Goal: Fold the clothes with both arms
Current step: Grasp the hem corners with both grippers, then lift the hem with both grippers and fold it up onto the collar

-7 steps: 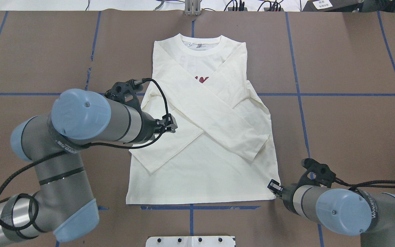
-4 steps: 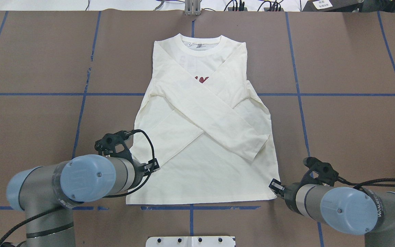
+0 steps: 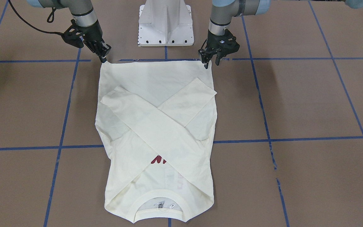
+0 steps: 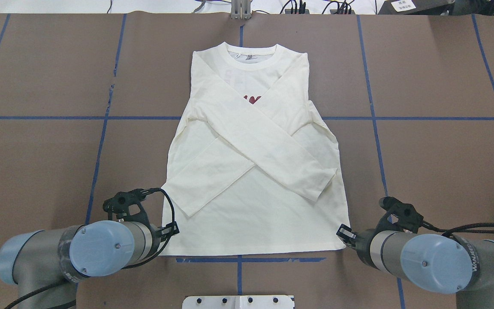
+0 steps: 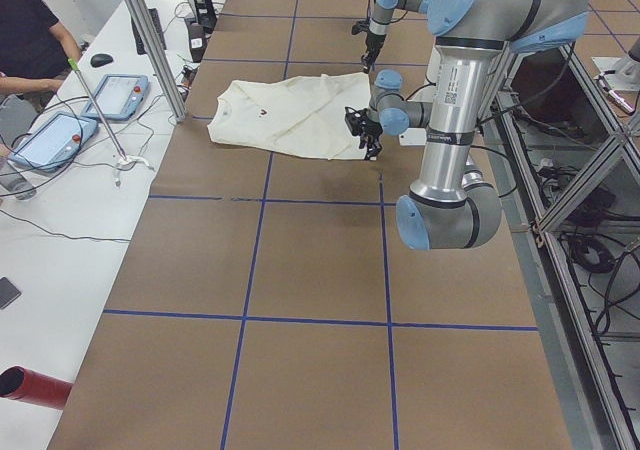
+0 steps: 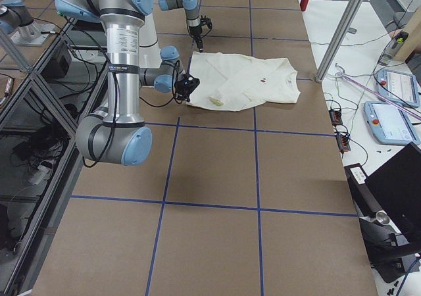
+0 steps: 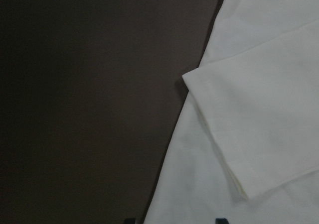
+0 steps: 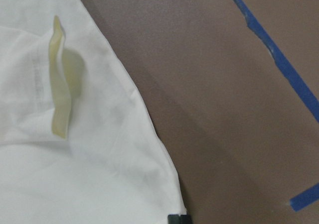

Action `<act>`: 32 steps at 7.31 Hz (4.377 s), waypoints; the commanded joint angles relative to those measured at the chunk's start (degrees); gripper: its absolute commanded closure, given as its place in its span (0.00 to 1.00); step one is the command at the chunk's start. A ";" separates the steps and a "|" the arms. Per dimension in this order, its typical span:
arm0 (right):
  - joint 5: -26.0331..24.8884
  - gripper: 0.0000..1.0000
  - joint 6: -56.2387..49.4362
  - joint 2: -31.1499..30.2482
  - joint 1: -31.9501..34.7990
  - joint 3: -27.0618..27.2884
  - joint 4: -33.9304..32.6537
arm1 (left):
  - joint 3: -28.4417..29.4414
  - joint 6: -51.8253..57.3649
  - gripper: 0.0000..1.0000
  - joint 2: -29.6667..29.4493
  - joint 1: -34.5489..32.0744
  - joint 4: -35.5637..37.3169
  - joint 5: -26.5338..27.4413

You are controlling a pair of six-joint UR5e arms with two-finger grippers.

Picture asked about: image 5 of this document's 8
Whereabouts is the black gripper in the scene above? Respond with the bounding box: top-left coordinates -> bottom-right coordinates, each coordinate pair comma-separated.
357,120 -> 383,161
361,31 -> 386,73

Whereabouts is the cream long sleeve shirt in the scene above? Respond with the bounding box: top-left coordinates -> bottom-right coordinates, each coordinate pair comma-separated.
208,73 -> 370,160

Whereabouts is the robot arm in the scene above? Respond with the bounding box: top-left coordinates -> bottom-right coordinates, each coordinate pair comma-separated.
352,0 -> 431,74
345,0 -> 588,250

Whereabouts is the far blue teach pendant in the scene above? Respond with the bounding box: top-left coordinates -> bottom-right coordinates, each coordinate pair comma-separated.
93,74 -> 150,122

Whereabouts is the blue teach pendant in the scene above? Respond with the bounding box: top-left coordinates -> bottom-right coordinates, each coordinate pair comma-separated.
93,74 -> 150,122
9,112 -> 97,173

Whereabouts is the black computer mouse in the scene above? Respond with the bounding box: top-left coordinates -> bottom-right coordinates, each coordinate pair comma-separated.
90,53 -> 114,68

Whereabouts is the metal rod green tip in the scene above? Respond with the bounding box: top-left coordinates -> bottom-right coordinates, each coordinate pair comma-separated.
67,58 -> 127,162

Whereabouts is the near blue teach pendant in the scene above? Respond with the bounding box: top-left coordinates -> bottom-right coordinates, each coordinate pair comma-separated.
9,112 -> 97,173

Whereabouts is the person in black shirt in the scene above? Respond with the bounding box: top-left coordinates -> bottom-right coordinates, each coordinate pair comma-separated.
1,0 -> 82,113

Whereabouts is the black smartphone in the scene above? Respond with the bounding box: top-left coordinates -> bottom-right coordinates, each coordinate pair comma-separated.
0,277 -> 22,310

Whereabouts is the red cylinder tube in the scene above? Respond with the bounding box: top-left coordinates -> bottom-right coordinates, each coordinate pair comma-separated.
1,366 -> 72,410

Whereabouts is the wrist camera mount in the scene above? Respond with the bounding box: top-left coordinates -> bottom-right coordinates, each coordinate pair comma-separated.
351,19 -> 370,35
345,107 -> 367,137

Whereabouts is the aluminium frame post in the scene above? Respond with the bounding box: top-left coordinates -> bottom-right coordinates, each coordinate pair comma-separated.
124,0 -> 186,123

